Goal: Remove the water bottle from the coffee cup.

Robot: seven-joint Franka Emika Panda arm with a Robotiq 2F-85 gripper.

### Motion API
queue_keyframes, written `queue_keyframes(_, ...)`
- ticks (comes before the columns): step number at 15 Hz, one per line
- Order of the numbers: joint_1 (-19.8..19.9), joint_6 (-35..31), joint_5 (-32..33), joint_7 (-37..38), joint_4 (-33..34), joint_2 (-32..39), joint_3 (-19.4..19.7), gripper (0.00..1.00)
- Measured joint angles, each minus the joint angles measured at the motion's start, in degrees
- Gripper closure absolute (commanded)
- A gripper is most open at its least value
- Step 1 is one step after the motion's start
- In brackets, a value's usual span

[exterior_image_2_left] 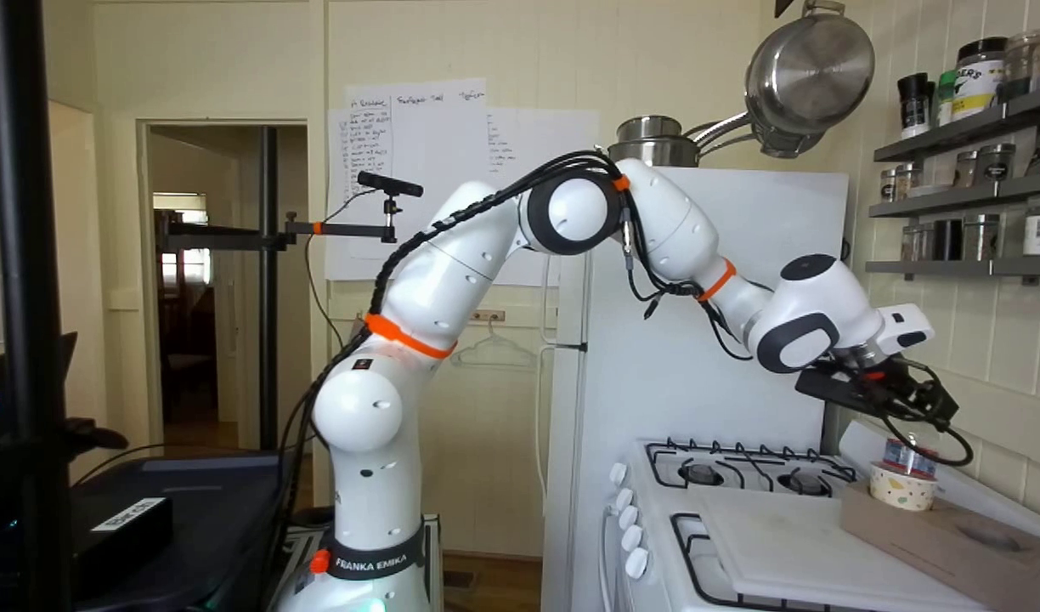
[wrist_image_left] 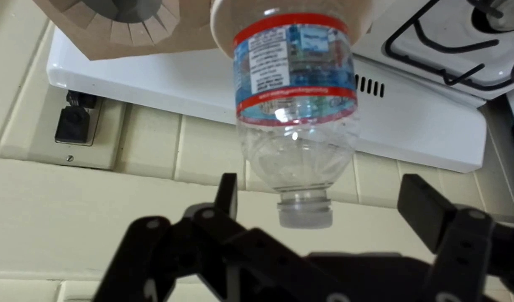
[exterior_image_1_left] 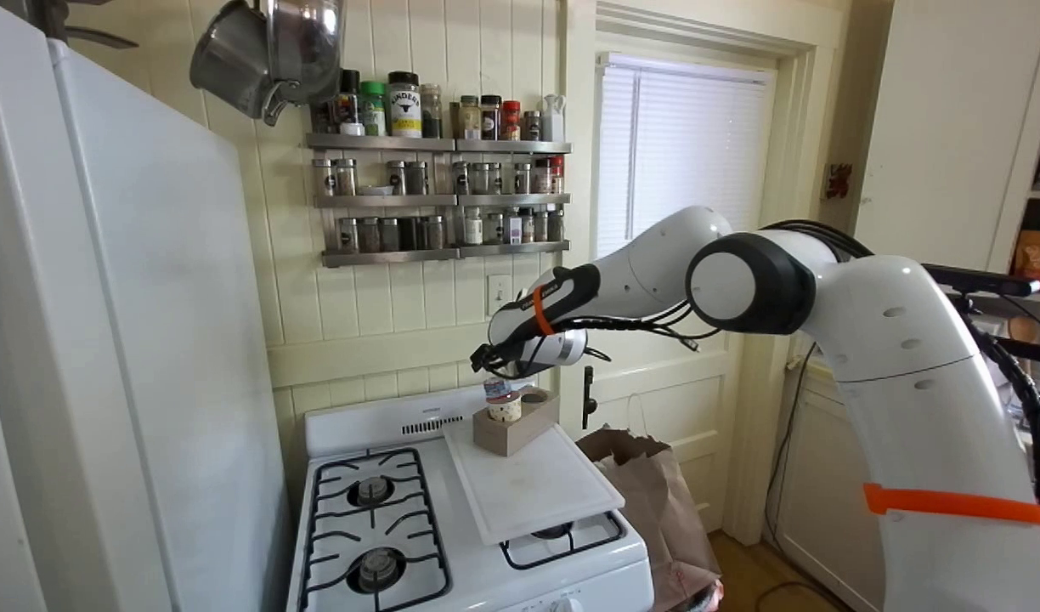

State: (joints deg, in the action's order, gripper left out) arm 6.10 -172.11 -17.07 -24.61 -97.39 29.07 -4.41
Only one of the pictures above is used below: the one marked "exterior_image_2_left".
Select steel pot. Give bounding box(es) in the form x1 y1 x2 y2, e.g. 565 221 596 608
604 111 707 173

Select black desk with equipment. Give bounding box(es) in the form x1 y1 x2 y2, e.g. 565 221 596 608
0 330 310 612

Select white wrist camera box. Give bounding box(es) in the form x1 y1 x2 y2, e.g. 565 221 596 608
873 301 937 356

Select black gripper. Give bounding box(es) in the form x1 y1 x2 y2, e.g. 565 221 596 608
792 353 962 436

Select white wire clothes hanger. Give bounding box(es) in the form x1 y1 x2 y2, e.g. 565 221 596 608
441 312 555 376

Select black vertical pole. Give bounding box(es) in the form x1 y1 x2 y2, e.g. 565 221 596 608
0 0 79 612

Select dark lid spice jar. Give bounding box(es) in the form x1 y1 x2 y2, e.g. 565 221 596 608
893 68 934 142

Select metal spice rack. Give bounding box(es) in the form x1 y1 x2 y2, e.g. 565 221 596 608
861 87 1040 286

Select white label spice jar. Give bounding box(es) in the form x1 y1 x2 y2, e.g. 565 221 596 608
947 36 1013 127

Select white refrigerator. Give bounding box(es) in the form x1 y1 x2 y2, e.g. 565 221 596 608
542 165 852 612

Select white gas stove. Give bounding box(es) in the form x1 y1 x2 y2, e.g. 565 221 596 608
596 419 1040 612

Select green lid spice jar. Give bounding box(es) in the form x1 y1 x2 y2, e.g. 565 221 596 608
934 68 962 128

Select white handwritten paper sheet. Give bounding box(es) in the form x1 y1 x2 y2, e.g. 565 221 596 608
322 75 492 286

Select white plastic cutting board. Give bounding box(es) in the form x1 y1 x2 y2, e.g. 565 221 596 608
697 490 989 612

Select plain white paper sheet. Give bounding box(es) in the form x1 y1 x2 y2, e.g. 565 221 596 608
484 106 601 289

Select black single stove grate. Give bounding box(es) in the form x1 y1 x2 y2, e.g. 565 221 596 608
666 512 774 612

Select black double stove grate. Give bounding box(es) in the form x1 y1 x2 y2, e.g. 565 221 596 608
642 436 862 502

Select black camera boom stand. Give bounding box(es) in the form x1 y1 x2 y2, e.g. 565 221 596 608
153 167 427 260

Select hanging steel pots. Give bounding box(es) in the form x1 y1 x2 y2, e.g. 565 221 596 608
686 3 882 165

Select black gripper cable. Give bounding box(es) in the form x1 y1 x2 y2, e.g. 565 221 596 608
876 356 978 468

